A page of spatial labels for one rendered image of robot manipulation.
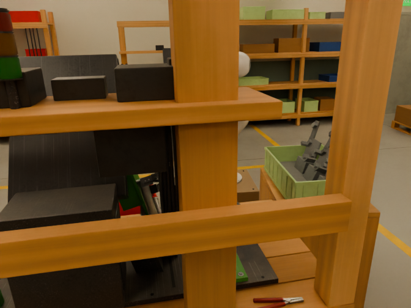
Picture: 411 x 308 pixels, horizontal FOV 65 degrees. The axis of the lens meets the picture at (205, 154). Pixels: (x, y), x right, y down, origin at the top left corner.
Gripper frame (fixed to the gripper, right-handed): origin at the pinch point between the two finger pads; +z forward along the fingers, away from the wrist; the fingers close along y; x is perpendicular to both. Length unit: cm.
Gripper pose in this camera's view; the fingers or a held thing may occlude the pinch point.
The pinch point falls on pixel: (146, 186)
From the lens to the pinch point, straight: 116.6
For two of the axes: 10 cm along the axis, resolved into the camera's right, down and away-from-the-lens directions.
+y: -0.6, -4.0, -9.1
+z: -9.4, 3.3, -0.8
